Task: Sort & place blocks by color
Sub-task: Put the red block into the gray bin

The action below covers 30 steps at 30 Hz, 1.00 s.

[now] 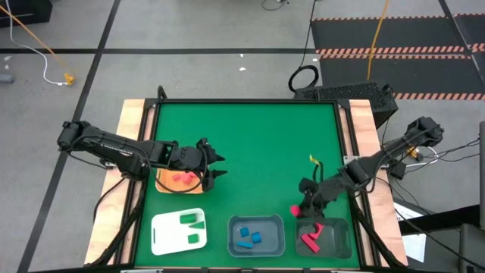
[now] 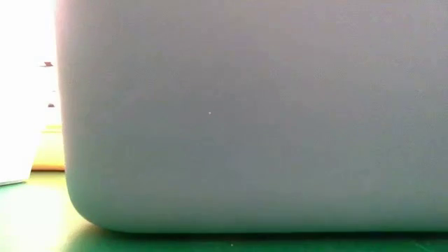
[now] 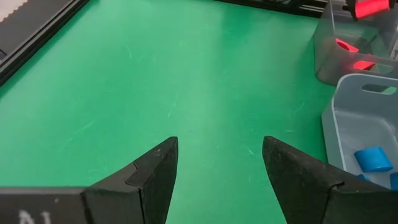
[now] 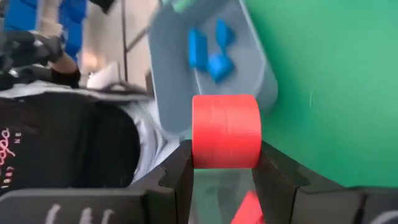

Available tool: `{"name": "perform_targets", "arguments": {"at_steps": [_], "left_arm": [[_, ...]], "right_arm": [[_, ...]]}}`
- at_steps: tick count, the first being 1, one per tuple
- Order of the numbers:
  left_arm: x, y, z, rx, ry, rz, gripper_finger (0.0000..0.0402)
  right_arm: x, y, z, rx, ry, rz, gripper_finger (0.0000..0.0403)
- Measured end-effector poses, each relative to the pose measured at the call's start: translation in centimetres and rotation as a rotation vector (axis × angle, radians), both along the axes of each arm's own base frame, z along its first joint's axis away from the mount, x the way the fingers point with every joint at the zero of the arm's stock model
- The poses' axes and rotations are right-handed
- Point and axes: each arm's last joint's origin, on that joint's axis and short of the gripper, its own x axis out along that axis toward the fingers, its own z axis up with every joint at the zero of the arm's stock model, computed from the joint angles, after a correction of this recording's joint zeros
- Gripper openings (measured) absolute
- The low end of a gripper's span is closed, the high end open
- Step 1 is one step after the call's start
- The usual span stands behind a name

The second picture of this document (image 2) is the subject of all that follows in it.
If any white plastic tray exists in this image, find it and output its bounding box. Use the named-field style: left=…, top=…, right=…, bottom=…
left=0, top=52, right=45, bottom=187

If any blue-grey plastic bin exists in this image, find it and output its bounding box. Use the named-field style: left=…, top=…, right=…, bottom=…
left=55, top=0, right=448, bottom=234

